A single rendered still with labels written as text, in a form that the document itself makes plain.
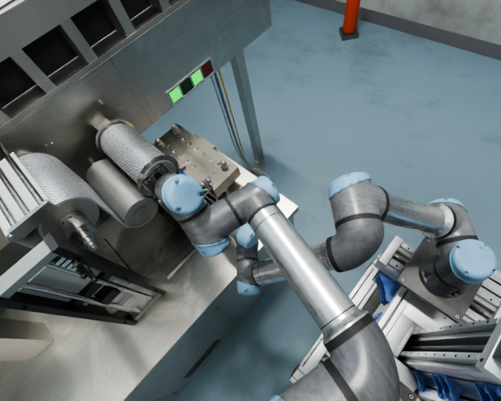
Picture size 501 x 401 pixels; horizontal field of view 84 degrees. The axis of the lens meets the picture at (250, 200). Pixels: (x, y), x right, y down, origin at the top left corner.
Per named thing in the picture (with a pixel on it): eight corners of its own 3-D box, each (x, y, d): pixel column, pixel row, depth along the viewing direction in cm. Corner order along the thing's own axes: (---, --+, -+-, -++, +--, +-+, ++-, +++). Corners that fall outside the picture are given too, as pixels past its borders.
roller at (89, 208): (69, 248, 79) (26, 230, 66) (34, 200, 89) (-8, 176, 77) (109, 213, 82) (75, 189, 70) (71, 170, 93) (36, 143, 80)
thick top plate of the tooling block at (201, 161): (214, 201, 113) (209, 194, 108) (157, 153, 130) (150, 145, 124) (241, 174, 117) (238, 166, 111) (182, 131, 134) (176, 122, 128)
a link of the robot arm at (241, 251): (239, 266, 100) (232, 257, 91) (238, 236, 106) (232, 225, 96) (261, 263, 99) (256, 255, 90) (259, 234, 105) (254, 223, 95)
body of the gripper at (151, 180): (159, 161, 77) (168, 161, 66) (180, 184, 80) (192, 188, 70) (137, 181, 75) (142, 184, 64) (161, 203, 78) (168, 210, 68)
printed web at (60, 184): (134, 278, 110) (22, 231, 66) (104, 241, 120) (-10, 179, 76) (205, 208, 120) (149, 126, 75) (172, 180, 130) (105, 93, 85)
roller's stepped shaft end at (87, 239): (93, 255, 70) (84, 251, 67) (82, 240, 73) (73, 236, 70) (103, 246, 71) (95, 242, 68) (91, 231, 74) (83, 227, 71)
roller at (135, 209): (137, 233, 95) (117, 219, 84) (100, 192, 106) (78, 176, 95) (164, 208, 98) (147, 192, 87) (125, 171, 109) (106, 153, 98)
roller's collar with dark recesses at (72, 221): (81, 247, 74) (63, 239, 68) (71, 233, 76) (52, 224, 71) (100, 230, 75) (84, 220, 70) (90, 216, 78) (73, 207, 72)
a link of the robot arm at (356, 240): (401, 268, 68) (251, 297, 96) (389, 227, 73) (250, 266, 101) (385, 259, 60) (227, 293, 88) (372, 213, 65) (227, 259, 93)
